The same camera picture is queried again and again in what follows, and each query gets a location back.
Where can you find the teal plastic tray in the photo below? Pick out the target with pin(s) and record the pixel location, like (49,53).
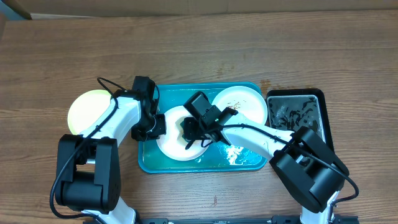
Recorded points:
(218,157)

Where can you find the white plate front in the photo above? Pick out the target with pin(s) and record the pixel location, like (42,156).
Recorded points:
(169,144)

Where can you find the white plate right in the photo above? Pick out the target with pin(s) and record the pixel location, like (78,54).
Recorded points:
(245,100)

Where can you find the white plate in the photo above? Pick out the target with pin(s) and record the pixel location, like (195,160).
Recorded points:
(169,144)
(245,100)

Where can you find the yellow-green plate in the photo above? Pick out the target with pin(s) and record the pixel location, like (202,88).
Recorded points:
(86,109)

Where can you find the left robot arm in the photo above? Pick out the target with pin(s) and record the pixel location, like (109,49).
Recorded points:
(88,178)

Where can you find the yellow green sponge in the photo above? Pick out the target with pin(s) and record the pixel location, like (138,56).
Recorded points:
(180,124)

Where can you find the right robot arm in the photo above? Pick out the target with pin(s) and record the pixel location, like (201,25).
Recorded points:
(310,171)

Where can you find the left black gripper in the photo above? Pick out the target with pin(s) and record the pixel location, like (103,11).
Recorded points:
(160,129)

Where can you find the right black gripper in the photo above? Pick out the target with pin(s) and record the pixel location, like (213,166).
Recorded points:
(193,134)

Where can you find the black water tray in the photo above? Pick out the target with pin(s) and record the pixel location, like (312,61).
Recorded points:
(292,109)

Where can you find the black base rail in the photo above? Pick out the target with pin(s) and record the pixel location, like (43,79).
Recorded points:
(277,219)

